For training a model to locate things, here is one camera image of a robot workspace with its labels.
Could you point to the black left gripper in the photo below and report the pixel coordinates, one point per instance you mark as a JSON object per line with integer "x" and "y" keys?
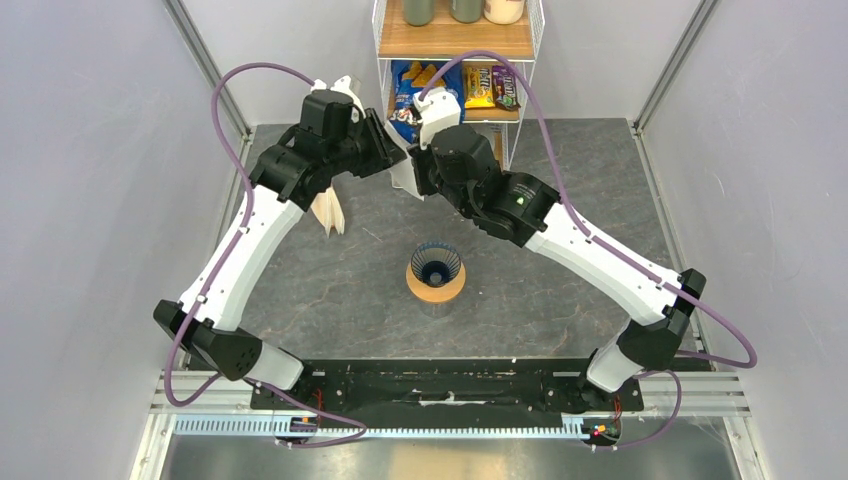
{"x": 386, "y": 151}

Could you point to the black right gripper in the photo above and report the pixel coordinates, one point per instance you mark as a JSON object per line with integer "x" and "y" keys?
{"x": 420, "y": 157}

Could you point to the cream paper coffee filters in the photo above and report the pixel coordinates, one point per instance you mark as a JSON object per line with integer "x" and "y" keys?
{"x": 328, "y": 211}

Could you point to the blue plastic coffee dripper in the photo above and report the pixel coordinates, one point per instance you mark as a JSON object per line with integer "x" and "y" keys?
{"x": 435, "y": 264}

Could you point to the wooden ring dripper stand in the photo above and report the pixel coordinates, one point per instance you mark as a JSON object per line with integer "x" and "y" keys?
{"x": 436, "y": 295}

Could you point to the glass carafe with wooden band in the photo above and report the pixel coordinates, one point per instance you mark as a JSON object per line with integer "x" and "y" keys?
{"x": 436, "y": 310}

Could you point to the single white paper filter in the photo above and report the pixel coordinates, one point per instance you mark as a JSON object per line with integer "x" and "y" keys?
{"x": 402, "y": 173}

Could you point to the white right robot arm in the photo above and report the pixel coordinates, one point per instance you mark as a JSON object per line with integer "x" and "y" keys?
{"x": 459, "y": 165}

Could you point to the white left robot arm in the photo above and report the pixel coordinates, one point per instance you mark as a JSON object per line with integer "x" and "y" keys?
{"x": 335, "y": 135}

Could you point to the blue Doritos chip bag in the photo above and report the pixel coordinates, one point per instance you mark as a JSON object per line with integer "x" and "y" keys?
{"x": 410, "y": 77}

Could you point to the yellow M&M candy bag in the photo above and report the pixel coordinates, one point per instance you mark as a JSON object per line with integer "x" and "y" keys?
{"x": 478, "y": 87}

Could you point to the brown M&M candy bag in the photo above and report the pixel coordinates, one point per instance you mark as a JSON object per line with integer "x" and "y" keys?
{"x": 505, "y": 89}

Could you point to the green bottle left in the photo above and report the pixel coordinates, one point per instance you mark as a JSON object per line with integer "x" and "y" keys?
{"x": 418, "y": 13}

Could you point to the green bottle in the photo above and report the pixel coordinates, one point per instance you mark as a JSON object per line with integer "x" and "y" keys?
{"x": 466, "y": 11}
{"x": 418, "y": 13}

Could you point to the green bottle middle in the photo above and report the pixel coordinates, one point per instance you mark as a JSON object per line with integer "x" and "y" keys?
{"x": 466, "y": 11}

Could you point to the cream lotion bottle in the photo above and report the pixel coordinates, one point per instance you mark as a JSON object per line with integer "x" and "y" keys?
{"x": 503, "y": 12}

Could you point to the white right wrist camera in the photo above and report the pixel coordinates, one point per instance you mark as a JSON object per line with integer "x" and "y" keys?
{"x": 439, "y": 109}

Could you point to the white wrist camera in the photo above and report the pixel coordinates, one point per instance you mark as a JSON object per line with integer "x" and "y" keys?
{"x": 347, "y": 85}
{"x": 439, "y": 109}

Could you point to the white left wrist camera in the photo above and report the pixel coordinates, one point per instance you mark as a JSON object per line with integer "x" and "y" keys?
{"x": 347, "y": 85}

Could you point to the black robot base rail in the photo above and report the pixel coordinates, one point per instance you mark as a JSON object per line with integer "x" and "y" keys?
{"x": 450, "y": 395}

